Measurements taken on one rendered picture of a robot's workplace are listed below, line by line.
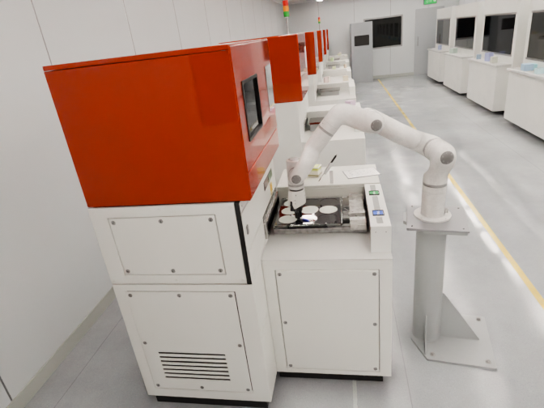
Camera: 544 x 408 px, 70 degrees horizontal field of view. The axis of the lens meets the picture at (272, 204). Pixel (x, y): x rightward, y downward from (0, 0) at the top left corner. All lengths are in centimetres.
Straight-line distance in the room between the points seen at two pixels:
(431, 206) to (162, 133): 140
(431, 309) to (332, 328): 67
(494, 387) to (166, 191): 196
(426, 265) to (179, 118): 155
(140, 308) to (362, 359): 118
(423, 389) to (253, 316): 105
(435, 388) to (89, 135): 212
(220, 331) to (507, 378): 157
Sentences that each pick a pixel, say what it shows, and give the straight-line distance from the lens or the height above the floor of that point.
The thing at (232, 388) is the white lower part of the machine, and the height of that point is 16.
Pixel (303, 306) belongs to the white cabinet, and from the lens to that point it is 207.
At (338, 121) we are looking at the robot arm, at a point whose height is 141.
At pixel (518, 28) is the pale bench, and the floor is 147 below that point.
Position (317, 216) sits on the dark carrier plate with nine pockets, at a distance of 214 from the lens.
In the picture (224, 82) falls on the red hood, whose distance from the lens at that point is 148.
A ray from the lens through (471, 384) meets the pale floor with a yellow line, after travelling 254.
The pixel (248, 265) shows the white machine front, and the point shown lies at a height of 92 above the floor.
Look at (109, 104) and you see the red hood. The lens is 168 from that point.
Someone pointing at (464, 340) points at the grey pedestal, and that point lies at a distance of 276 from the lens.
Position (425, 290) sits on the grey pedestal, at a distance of 247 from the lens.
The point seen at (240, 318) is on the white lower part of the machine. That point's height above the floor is 63.
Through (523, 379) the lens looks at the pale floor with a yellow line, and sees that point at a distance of 265.
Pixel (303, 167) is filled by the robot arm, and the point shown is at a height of 123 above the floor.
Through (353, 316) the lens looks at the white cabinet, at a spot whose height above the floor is 49.
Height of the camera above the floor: 182
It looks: 23 degrees down
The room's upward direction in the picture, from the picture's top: 7 degrees counter-clockwise
